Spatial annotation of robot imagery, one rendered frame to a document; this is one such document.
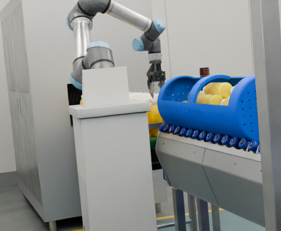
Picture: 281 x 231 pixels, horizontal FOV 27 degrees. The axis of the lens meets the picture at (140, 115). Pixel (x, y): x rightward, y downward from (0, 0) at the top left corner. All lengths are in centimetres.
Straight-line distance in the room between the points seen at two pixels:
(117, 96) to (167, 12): 502
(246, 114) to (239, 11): 557
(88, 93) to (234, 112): 65
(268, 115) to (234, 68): 611
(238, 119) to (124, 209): 64
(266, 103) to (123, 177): 101
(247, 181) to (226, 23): 558
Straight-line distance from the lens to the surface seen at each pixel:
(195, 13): 761
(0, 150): 722
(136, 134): 249
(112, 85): 253
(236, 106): 229
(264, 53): 165
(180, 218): 318
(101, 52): 265
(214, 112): 245
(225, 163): 245
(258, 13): 167
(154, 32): 314
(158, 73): 326
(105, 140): 247
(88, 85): 251
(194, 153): 273
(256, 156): 225
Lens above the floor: 131
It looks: 5 degrees down
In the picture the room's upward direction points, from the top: 5 degrees counter-clockwise
